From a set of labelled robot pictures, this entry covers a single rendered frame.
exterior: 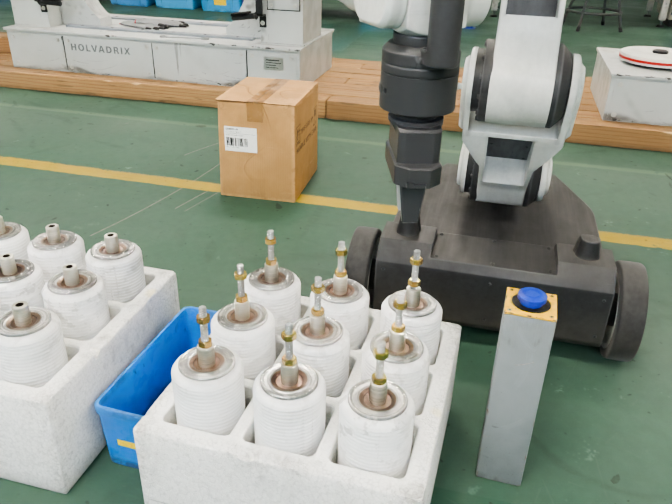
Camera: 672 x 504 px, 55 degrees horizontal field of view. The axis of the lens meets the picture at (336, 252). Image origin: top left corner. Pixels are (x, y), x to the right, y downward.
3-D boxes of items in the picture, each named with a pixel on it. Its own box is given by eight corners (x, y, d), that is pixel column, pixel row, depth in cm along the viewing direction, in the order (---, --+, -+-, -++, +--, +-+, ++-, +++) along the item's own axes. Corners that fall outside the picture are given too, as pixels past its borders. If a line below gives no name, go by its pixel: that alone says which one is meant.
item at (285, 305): (261, 390, 110) (258, 300, 102) (237, 360, 117) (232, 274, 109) (310, 372, 115) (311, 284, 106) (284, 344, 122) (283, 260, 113)
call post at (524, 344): (479, 445, 110) (506, 288, 95) (522, 455, 108) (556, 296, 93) (475, 476, 104) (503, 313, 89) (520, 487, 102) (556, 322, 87)
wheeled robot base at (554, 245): (404, 204, 193) (413, 92, 177) (587, 226, 182) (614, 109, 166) (356, 320, 138) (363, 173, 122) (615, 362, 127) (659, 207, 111)
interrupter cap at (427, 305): (429, 291, 106) (429, 288, 105) (442, 317, 99) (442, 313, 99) (383, 294, 105) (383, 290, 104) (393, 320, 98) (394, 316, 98)
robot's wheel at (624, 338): (593, 322, 144) (614, 242, 134) (617, 326, 143) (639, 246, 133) (603, 378, 127) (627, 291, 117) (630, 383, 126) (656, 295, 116)
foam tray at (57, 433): (19, 316, 140) (1, 242, 132) (184, 348, 132) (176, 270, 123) (-142, 442, 107) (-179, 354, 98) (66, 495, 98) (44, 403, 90)
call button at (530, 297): (516, 296, 93) (518, 283, 92) (545, 301, 92) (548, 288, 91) (515, 310, 90) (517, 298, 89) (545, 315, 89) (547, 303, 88)
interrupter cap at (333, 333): (288, 347, 91) (288, 343, 91) (294, 317, 98) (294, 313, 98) (342, 349, 91) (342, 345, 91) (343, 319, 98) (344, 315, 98)
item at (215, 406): (168, 474, 94) (155, 374, 85) (205, 430, 101) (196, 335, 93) (226, 495, 90) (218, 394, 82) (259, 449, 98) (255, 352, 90)
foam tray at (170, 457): (252, 364, 128) (248, 285, 119) (450, 406, 118) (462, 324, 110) (146, 522, 94) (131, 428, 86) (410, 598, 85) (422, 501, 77)
